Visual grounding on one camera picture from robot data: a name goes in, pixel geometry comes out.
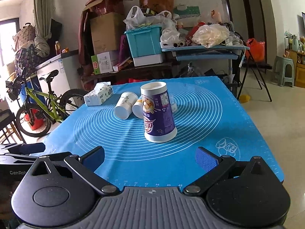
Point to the green bicycle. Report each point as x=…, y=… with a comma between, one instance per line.
x=51, y=100

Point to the clear plastic cup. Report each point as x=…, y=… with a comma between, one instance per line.
x=173, y=105

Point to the black folding stand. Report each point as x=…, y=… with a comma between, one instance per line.
x=258, y=76

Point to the purple and white cup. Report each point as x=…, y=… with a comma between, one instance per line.
x=158, y=114

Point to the light blue desk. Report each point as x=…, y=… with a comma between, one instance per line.
x=205, y=51

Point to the dark wooden table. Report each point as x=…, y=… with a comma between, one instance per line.
x=133, y=70

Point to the small white paper cup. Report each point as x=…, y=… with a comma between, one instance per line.
x=137, y=107

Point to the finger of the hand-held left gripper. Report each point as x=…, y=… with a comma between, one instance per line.
x=16, y=158
x=33, y=148

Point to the dark chair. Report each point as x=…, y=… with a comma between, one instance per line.
x=9, y=126

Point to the wooden cabinet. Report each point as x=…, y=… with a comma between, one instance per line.
x=300, y=69

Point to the white chest freezer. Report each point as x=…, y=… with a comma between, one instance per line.
x=64, y=76

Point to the small white plastic bag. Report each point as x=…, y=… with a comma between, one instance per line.
x=169, y=36

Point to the orange bottle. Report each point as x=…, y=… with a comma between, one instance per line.
x=57, y=49

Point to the beige curtain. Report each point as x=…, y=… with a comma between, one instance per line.
x=41, y=9

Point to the green and white carton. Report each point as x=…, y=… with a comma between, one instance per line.
x=104, y=62

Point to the yellow object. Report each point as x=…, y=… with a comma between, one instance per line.
x=245, y=98

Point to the open dark red box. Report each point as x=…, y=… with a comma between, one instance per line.
x=107, y=3

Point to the patterned handbag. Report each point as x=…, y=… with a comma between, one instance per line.
x=25, y=35

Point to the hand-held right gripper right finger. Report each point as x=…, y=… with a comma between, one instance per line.
x=205, y=158

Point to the blue silicone mat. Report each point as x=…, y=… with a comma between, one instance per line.
x=202, y=114

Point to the dark brown door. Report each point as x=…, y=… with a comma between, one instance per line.
x=253, y=21

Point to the orange plastic bag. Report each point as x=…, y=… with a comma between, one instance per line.
x=256, y=50

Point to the white tissue box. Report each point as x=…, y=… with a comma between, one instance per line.
x=97, y=96

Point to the large brown cardboard box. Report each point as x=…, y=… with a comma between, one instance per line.
x=107, y=33

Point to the clear bag with yellowish contents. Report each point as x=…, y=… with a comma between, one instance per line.
x=211, y=35

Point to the green tissue pack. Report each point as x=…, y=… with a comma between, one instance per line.
x=185, y=12

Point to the green plastic stool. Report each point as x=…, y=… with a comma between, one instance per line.
x=284, y=69

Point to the teal storage bin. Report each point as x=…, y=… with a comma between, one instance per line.
x=143, y=40

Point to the large white paper cup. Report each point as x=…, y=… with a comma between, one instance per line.
x=124, y=105

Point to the white plastic box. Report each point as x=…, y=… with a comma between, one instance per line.
x=149, y=60

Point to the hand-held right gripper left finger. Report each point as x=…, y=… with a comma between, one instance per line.
x=94, y=159

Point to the floral bag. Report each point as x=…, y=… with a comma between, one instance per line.
x=29, y=57

